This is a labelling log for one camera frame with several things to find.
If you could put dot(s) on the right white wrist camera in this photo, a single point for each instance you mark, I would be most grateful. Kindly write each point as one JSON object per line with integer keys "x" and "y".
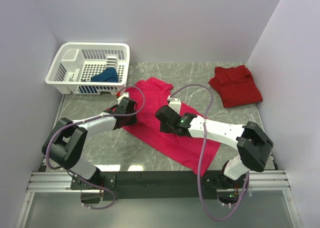
{"x": 174, "y": 104}

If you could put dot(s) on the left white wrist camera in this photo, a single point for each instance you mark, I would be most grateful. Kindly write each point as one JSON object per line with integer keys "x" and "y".
{"x": 121, "y": 96}

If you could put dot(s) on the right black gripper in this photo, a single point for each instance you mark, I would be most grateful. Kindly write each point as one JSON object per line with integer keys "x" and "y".
{"x": 163, "y": 128}

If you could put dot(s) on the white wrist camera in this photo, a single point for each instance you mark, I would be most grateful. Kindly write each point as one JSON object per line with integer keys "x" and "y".
{"x": 121, "y": 96}
{"x": 174, "y": 104}

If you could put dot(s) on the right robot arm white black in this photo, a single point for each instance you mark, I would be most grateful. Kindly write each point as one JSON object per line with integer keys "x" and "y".
{"x": 253, "y": 145}

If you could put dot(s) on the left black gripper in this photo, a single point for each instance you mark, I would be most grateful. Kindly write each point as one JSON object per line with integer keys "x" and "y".
{"x": 133, "y": 120}

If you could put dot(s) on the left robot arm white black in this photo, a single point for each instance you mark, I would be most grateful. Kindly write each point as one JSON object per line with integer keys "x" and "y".
{"x": 66, "y": 141}

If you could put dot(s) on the dark red folded t shirt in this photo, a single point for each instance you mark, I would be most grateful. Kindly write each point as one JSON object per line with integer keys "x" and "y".
{"x": 235, "y": 86}

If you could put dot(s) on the blue t shirt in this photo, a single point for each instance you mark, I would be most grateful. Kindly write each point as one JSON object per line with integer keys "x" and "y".
{"x": 109, "y": 75}

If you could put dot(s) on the aluminium rail frame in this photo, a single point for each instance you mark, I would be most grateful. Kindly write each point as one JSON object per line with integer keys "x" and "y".
{"x": 50, "y": 203}

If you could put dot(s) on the black base beam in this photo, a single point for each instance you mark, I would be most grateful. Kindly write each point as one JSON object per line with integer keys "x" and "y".
{"x": 114, "y": 185}

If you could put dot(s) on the white plastic basket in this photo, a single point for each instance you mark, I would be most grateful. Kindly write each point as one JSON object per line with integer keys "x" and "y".
{"x": 76, "y": 63}

